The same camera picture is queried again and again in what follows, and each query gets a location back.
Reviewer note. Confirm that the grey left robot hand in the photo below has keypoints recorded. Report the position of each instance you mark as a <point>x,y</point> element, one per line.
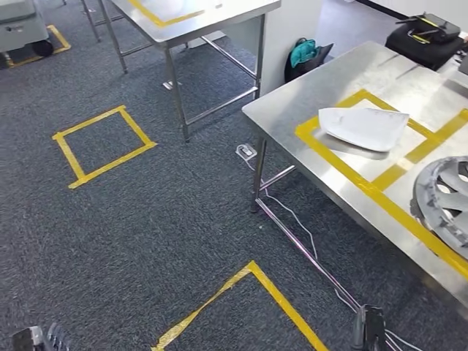
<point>29,339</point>

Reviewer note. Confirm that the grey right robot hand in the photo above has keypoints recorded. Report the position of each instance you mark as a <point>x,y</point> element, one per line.
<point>369,329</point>

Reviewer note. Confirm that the white curved plastic part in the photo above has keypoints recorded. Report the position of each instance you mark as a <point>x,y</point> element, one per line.
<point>365,128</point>

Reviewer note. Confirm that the steel workbench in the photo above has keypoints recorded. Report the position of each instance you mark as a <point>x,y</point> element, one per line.
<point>347,77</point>

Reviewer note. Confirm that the yellow floor tape square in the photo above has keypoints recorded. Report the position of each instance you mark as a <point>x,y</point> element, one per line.
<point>61,38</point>
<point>281,300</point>

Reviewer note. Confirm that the silver wheel hubcap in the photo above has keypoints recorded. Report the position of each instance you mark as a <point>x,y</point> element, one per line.
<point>424,194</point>

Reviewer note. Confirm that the floor socket plate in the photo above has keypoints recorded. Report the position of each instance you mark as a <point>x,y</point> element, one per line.
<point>247,151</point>

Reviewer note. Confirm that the black bag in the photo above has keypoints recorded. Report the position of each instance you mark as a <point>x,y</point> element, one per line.
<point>325,53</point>

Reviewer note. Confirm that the teal cloth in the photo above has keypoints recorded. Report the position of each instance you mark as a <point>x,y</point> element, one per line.
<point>303,51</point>

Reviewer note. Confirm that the grey wheeled machine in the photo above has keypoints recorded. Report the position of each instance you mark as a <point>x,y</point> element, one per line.
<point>22,29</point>

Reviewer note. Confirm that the white partition panel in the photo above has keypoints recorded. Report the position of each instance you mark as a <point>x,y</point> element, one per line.
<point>292,19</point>

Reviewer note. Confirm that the steel table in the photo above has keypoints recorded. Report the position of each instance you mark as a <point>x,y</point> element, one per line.
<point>219,14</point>

